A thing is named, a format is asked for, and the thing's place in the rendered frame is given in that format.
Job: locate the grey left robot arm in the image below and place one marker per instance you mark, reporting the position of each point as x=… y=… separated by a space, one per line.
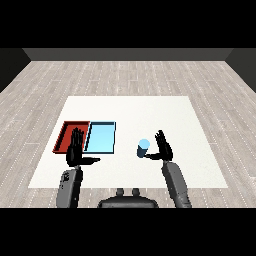
x=69 y=188

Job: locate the red shallow open box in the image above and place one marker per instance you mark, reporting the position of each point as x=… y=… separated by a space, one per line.
x=69 y=137

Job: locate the dark grey robot body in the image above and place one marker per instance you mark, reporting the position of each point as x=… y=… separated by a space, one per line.
x=128 y=201

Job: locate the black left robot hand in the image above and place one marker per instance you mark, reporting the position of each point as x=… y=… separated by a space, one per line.
x=74 y=153

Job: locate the light blue shallow open box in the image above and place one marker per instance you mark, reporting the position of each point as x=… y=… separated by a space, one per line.
x=100 y=137

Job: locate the small blue can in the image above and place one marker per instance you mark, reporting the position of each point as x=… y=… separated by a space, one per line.
x=143 y=148

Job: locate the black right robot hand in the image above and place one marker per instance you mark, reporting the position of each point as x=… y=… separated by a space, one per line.
x=165 y=148

